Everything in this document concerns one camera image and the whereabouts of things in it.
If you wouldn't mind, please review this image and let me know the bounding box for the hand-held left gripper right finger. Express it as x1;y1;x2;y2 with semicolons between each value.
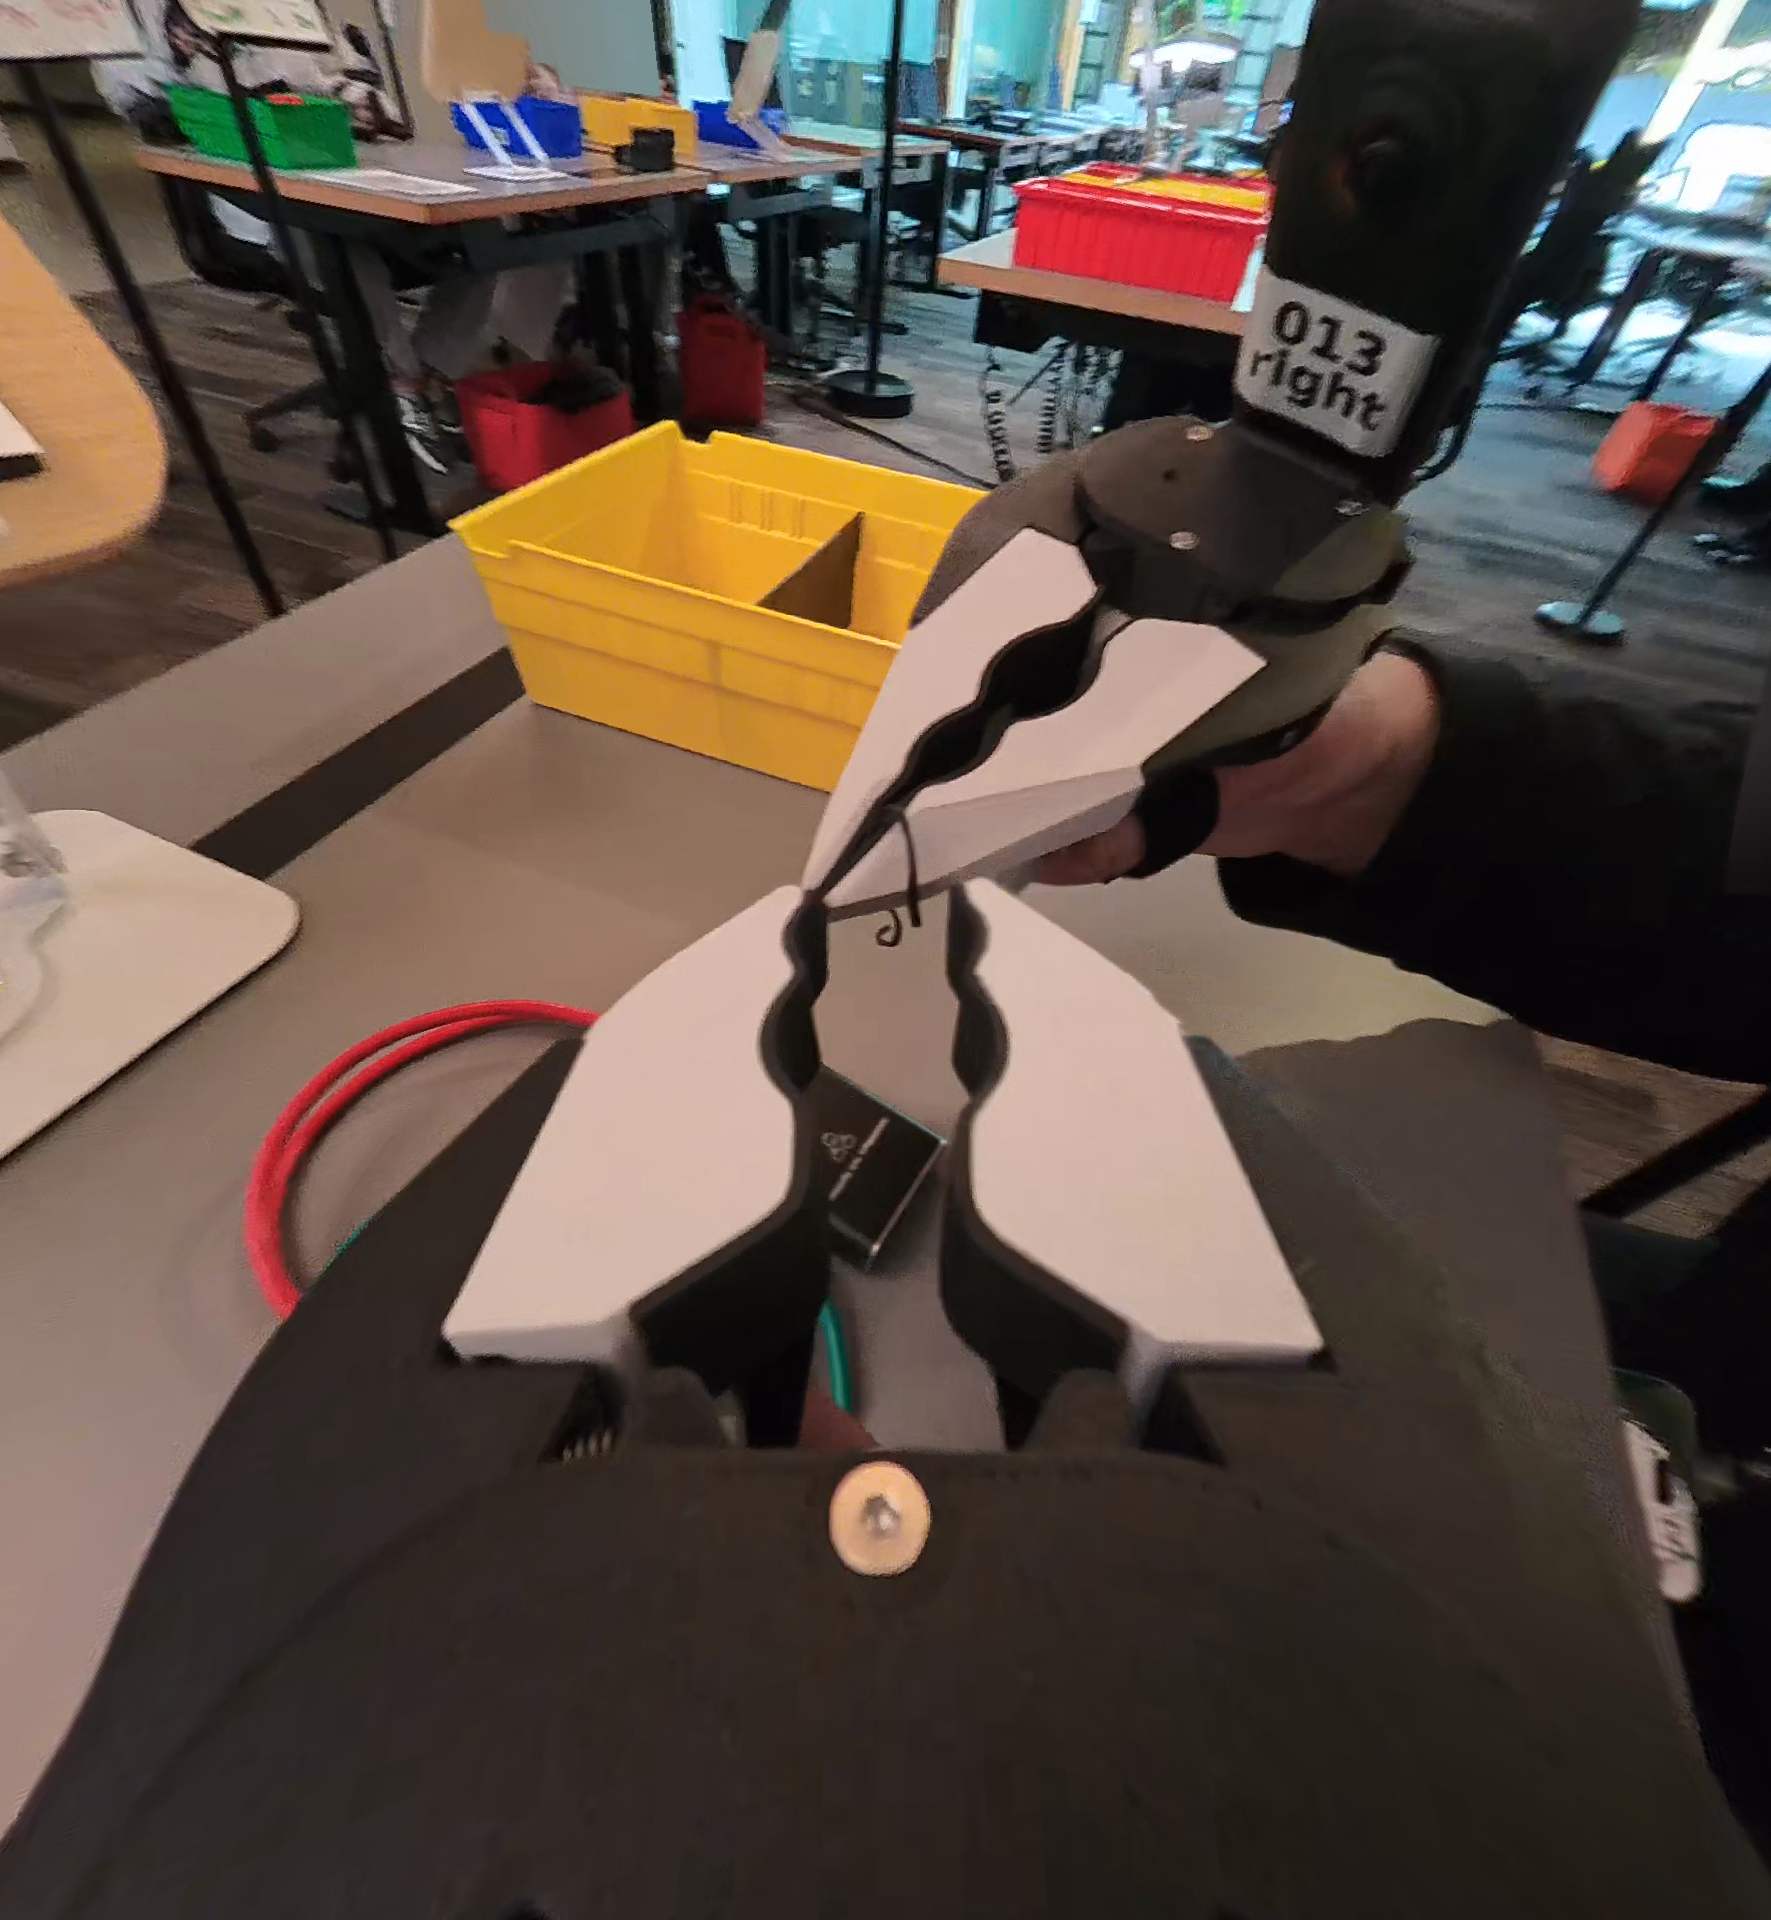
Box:
939;878;1326;1450

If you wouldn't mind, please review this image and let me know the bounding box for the red floor tote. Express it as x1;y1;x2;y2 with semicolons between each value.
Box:
456;360;631;495
675;300;769;428

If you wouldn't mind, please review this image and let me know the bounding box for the red ethernet cable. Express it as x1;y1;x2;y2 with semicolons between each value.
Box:
244;1002;602;1320

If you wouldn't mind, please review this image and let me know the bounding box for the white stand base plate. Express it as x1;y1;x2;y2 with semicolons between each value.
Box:
0;809;301;1216

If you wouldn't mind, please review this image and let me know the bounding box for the yellow plastic bin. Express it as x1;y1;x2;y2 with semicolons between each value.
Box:
452;420;991;792

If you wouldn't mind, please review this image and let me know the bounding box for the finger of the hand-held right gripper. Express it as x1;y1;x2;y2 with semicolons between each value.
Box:
800;525;1104;900
822;614;1273;916

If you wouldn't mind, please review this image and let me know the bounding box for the person's right forearm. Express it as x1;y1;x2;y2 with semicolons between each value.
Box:
1216;630;1771;1091

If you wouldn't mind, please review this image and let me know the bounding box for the wooden document board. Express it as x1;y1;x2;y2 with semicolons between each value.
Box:
0;126;169;610

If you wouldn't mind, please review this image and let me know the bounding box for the small yellow bin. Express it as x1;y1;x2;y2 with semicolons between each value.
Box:
577;95;700;150

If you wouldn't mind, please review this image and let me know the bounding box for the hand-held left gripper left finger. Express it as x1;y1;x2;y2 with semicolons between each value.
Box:
438;883;835;1450

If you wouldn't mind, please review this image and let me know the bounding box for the red ridged crate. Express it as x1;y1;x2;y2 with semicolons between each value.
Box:
1013;173;1275;306

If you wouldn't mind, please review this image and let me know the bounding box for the black stanchion post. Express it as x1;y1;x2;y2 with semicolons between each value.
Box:
1537;404;1740;647

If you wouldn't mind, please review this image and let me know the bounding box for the black ethernet adapter box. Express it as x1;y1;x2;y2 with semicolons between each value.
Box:
810;1068;949;1274

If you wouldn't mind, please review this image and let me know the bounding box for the long wooden edged table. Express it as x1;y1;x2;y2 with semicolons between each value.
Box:
134;126;715;229

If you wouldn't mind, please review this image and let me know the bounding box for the green plastic bin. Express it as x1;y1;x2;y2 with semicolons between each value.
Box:
165;84;359;169

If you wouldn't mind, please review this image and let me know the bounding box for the handwritten whiteboard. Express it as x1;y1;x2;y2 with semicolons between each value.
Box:
171;0;335;52
0;0;146;64

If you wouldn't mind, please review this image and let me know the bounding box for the black twist tie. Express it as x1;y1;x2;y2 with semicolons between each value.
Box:
827;809;930;952

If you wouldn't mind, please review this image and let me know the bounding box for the orange floor bag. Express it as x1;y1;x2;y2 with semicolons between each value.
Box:
1594;401;1719;503

